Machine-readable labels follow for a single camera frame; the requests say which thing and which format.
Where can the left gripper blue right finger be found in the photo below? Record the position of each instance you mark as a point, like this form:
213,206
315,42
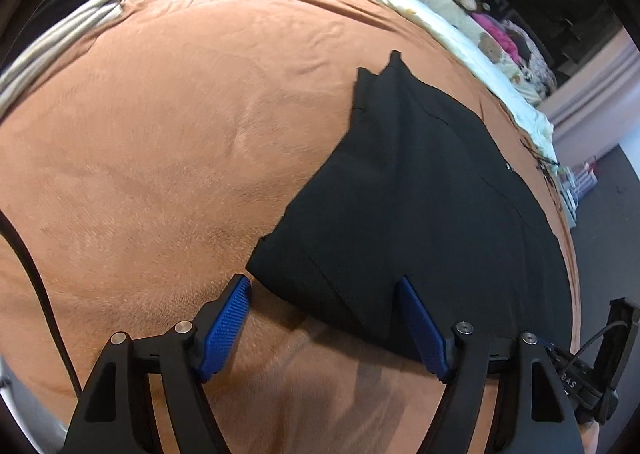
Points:
427,340

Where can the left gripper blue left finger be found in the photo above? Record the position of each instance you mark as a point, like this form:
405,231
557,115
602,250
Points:
218,325

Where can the black garment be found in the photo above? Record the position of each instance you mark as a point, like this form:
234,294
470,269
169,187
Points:
417,190

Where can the beige folded clothes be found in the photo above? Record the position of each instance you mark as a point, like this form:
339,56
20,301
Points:
46,48

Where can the brown bed cover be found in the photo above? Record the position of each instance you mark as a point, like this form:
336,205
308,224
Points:
144,164

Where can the white bedside cabinet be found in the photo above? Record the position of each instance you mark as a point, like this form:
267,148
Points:
566,184

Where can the white quilt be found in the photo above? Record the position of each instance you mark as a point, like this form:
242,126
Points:
450,44

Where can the pink curtain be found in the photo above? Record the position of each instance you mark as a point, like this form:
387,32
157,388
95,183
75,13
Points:
598,106

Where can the floral blanket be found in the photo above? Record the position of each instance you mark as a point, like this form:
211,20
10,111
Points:
534,64

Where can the pink cloth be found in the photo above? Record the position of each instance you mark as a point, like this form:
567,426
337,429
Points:
496,31

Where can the bear print pillow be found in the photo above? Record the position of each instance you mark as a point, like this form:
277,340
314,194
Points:
460,19

